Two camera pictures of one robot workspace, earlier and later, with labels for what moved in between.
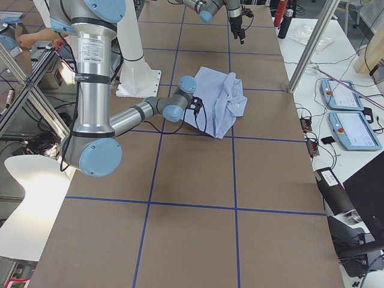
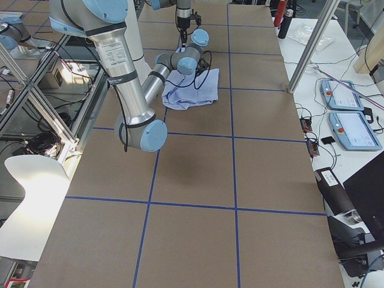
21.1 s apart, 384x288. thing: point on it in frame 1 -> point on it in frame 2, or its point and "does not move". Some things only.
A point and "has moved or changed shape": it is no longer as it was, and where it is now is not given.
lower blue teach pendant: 351,131 does not move
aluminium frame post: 313,44 does not move
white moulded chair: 45,182 does not move
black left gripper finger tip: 242,35 -> 183,36
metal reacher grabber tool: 359,92 does not move
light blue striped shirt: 222,101 has moved or changed shape
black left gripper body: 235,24 -> 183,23
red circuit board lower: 312,147 does not move
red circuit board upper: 306,125 does not move
